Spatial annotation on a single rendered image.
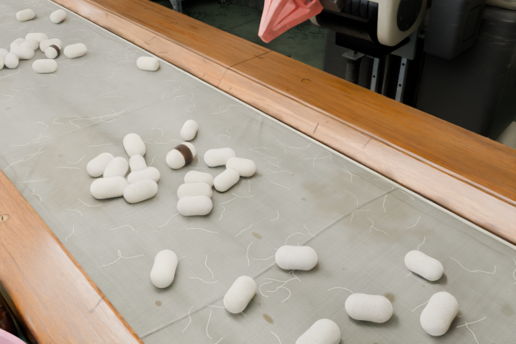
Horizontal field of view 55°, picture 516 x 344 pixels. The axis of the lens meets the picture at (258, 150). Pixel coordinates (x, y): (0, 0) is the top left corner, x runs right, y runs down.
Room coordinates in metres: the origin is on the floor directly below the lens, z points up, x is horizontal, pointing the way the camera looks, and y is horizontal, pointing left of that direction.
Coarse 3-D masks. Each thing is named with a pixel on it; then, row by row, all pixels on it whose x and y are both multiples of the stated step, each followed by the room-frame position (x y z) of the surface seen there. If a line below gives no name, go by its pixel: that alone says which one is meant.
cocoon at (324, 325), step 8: (320, 320) 0.23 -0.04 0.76; (328, 320) 0.23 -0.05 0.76; (312, 328) 0.22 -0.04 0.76; (320, 328) 0.22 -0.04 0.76; (328, 328) 0.22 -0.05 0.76; (336, 328) 0.22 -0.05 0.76; (304, 336) 0.21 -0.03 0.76; (312, 336) 0.21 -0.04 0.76; (320, 336) 0.21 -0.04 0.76; (328, 336) 0.21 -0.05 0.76; (336, 336) 0.21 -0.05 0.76
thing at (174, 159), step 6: (186, 144) 0.46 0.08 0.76; (192, 144) 0.46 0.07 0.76; (174, 150) 0.45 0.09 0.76; (192, 150) 0.45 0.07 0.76; (168, 156) 0.44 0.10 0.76; (174, 156) 0.44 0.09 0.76; (180, 156) 0.44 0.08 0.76; (168, 162) 0.44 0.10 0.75; (174, 162) 0.44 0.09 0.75; (180, 162) 0.44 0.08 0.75; (174, 168) 0.44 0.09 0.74
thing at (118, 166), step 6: (114, 162) 0.43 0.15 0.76; (120, 162) 0.43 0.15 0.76; (126, 162) 0.43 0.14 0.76; (108, 168) 0.42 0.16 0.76; (114, 168) 0.42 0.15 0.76; (120, 168) 0.42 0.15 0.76; (126, 168) 0.43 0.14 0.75; (108, 174) 0.41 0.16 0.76; (114, 174) 0.41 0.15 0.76; (120, 174) 0.41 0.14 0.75
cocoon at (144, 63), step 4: (140, 60) 0.70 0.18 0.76; (144, 60) 0.70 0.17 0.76; (148, 60) 0.70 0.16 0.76; (152, 60) 0.70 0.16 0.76; (156, 60) 0.70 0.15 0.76; (140, 64) 0.70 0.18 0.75; (144, 64) 0.69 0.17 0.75; (148, 64) 0.69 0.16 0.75; (152, 64) 0.69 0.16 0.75; (156, 64) 0.69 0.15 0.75; (140, 68) 0.70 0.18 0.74; (144, 68) 0.69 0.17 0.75; (148, 68) 0.69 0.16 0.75; (152, 68) 0.69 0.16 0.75; (156, 68) 0.69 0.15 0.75
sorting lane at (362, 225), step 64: (0, 0) 1.07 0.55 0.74; (64, 64) 0.73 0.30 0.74; (128, 64) 0.72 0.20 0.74; (0, 128) 0.54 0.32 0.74; (64, 128) 0.53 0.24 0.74; (128, 128) 0.53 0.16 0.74; (256, 128) 0.52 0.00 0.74; (64, 192) 0.40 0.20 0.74; (256, 192) 0.40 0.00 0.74; (320, 192) 0.40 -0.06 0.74; (384, 192) 0.40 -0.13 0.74; (128, 256) 0.31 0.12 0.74; (192, 256) 0.31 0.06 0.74; (256, 256) 0.31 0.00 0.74; (320, 256) 0.31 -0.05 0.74; (384, 256) 0.31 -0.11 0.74; (448, 256) 0.30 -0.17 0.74; (512, 256) 0.30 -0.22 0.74; (128, 320) 0.24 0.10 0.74; (192, 320) 0.24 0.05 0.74; (256, 320) 0.24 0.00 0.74; (512, 320) 0.24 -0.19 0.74
